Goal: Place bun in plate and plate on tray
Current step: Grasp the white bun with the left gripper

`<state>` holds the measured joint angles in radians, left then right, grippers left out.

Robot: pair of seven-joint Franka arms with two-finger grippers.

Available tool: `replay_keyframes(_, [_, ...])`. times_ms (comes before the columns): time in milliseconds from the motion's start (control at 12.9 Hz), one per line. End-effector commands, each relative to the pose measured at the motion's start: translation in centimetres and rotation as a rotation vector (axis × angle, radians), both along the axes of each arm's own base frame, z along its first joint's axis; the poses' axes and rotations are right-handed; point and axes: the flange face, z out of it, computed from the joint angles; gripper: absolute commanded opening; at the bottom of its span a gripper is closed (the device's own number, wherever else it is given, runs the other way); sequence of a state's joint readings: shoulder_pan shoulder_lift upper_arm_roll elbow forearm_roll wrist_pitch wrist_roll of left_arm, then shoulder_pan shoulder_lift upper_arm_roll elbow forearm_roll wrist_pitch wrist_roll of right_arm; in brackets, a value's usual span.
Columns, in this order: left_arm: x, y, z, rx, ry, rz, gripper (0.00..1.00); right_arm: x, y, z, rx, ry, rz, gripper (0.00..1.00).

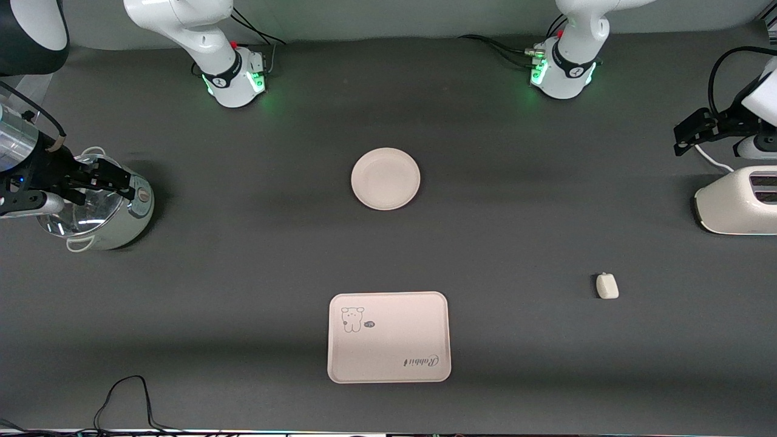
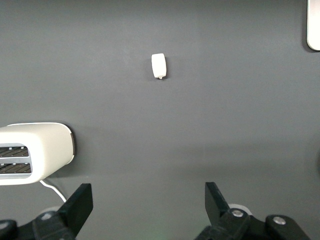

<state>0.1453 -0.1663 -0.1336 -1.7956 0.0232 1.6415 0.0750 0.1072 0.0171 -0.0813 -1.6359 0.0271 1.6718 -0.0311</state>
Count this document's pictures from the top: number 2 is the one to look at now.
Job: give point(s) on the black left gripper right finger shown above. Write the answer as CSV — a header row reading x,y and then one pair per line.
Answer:
x,y
215,205

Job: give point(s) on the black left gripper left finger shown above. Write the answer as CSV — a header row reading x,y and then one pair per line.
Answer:
x,y
77,207

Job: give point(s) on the small white bun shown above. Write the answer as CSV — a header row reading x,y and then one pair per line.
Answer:
x,y
158,65

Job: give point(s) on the cream rectangular tray rabbit print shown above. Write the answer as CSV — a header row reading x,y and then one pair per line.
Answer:
x,y
315,25

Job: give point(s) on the white two-slot toaster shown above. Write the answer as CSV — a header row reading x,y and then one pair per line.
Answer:
x,y
50,150

